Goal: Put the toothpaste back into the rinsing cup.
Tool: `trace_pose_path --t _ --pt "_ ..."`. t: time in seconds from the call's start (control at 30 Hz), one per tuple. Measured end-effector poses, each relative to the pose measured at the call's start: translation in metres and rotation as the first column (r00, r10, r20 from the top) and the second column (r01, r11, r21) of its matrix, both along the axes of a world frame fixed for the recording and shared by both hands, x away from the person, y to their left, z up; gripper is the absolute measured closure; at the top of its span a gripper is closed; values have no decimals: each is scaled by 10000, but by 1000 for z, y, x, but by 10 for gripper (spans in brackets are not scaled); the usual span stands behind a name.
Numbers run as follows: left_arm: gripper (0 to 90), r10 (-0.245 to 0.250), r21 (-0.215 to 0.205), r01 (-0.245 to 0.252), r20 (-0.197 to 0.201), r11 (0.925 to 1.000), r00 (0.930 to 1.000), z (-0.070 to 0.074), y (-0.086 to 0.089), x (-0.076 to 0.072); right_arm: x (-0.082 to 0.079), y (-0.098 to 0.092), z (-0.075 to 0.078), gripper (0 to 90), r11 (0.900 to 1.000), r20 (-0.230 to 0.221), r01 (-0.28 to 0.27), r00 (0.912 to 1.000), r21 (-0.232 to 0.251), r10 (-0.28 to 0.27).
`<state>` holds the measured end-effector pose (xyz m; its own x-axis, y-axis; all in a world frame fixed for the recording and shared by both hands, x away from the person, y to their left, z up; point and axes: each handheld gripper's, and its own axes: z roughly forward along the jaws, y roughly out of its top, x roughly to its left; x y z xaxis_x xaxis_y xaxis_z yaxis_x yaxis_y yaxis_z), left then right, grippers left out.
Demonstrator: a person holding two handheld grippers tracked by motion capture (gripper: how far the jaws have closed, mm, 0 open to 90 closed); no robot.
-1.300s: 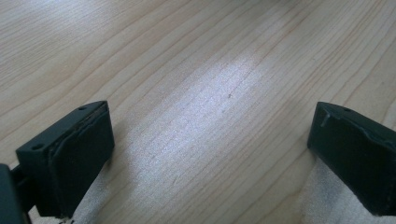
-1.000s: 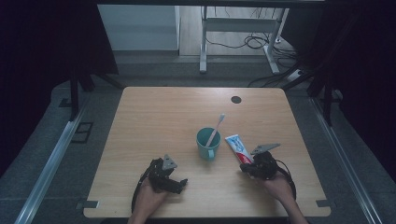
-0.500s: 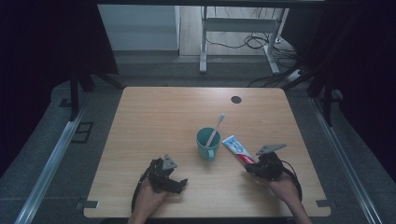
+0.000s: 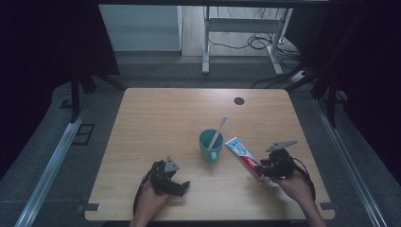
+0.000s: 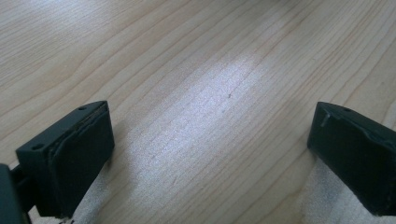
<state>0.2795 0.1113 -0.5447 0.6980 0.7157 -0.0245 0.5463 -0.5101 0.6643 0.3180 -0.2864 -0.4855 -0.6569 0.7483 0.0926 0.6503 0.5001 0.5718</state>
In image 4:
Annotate aluminium rail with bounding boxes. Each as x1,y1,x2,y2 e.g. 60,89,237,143
13,103,90,227
313,97,388,227

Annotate dark curtain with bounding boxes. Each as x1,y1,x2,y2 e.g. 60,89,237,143
285,0,401,185
0,0,121,181

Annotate black metal stand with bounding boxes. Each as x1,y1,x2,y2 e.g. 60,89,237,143
285,70,348,129
69,70,128,124

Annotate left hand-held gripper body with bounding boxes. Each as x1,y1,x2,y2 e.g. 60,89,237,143
148,155,181,197

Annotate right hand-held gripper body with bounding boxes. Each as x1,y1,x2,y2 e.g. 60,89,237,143
265,139,299,179

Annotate black floor cables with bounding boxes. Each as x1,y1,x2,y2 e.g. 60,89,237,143
207,32,305,61

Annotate white metal desk frame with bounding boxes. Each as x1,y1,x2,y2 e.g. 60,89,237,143
201,6,294,77

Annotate pink toothbrush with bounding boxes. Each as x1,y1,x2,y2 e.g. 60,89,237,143
207,114,229,150

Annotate white cabinet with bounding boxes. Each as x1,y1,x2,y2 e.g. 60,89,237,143
98,4,183,52

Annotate white power strip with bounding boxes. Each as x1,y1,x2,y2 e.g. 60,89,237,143
289,70,308,84

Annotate white blue red toothpaste tube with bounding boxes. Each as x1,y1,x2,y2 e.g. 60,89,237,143
224,136,272,184

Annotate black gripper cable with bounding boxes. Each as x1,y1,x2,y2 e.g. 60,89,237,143
132,169,156,218
292,156,318,202

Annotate teal cup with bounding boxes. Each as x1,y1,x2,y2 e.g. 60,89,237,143
198,128,225,165

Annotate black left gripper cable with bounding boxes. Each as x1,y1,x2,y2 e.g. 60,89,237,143
132,169,156,218

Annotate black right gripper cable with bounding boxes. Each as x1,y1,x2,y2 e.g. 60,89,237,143
292,156,318,202

